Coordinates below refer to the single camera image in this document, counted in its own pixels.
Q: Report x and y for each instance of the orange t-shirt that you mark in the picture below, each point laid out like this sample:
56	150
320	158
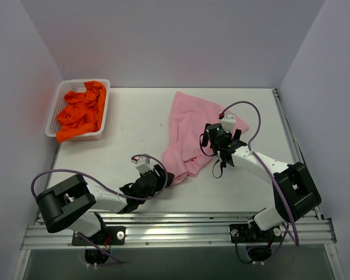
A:
83	112

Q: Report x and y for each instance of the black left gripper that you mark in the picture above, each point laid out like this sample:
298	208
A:
159	177

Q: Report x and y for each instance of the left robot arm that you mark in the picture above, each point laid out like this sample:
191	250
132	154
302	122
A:
71	204

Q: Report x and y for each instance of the pink t-shirt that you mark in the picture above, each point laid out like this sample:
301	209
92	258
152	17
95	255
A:
188	115

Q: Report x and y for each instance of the aluminium mounting rail frame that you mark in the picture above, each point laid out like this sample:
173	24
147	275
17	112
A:
198	211

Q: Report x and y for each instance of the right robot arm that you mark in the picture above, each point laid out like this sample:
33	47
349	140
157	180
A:
295	193

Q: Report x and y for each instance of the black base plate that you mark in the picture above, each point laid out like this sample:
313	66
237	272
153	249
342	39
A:
93	227
249	233

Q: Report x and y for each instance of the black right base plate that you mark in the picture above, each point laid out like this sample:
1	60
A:
249	233

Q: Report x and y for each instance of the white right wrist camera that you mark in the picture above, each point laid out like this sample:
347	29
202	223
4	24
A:
228	121

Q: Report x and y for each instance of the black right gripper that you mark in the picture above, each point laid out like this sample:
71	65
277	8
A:
237	134

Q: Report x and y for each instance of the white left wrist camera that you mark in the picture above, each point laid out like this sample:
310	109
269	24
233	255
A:
142	163

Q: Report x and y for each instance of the white plastic basket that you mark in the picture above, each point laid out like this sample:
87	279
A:
59	104

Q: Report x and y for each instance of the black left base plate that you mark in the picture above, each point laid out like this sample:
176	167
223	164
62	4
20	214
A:
93	227

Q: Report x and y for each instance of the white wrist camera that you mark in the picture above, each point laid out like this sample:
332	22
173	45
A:
228	121
142	163

